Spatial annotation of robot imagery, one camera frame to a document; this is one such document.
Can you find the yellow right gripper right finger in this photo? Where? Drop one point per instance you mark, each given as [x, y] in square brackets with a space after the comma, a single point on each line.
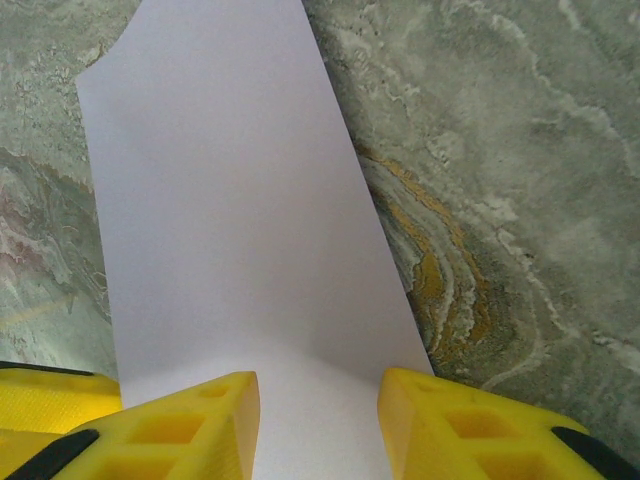
[475, 435]

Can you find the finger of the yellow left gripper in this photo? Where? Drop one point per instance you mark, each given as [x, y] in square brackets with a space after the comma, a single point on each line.
[40, 400]

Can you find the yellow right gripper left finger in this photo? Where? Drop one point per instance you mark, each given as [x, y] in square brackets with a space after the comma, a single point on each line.
[165, 430]

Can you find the lilac cloth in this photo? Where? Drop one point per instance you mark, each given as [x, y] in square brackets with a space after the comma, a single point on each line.
[235, 200]

